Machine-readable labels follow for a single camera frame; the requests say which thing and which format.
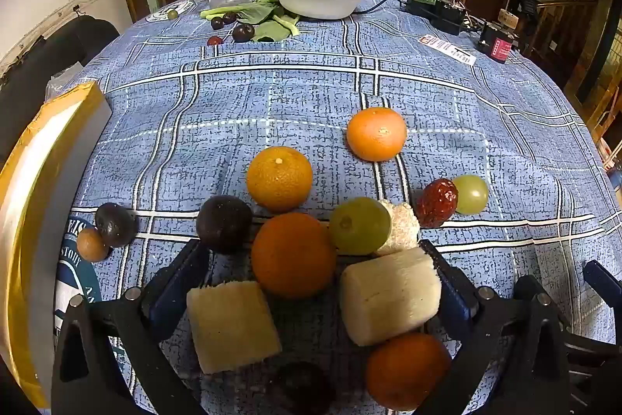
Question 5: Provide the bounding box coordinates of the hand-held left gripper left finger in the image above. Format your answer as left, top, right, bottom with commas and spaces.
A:
51, 239, 212, 415

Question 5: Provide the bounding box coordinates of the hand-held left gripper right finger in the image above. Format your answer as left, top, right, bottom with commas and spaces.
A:
413, 239, 571, 415

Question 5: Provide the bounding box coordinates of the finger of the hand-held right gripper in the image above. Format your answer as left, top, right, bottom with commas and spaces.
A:
583, 259, 622, 299
566, 330, 622, 415

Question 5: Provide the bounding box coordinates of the rough pale fruit piece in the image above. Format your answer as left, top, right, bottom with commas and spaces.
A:
373, 199, 421, 257

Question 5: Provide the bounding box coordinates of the orange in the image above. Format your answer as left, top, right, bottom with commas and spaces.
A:
365, 332, 453, 412
246, 146, 314, 214
346, 107, 408, 162
251, 212, 338, 300

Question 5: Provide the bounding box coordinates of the red jujube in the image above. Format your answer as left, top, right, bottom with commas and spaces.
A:
414, 178, 460, 229

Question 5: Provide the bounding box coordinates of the small brown longan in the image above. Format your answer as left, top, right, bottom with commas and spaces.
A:
77, 228, 110, 263

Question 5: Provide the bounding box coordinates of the green grape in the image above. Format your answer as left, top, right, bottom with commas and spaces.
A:
452, 174, 489, 215
329, 196, 392, 256

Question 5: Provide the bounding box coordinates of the yellow-rimmed white foam box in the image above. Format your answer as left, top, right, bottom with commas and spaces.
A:
0, 81, 114, 410

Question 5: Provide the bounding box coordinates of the blue checked tablecloth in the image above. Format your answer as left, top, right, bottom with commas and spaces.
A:
46, 0, 619, 415

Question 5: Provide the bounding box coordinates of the white label card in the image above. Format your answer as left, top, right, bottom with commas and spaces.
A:
419, 34, 478, 66

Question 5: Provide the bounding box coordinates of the black and red box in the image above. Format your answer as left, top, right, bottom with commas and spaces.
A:
476, 21, 520, 64

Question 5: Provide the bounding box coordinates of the black chair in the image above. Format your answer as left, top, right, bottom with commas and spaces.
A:
0, 19, 120, 163

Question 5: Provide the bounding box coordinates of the dark figurine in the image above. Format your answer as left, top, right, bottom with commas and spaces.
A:
508, 0, 540, 51

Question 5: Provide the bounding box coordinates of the black power adapter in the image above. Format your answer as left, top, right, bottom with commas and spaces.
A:
405, 0, 470, 35

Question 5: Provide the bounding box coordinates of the patterned plate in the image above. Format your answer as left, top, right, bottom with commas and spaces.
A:
146, 0, 195, 23

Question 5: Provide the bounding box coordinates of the green leafy vegetable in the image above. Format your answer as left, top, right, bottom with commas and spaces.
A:
200, 0, 302, 43

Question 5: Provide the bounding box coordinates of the black cable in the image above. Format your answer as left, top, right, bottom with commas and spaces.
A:
352, 0, 440, 14

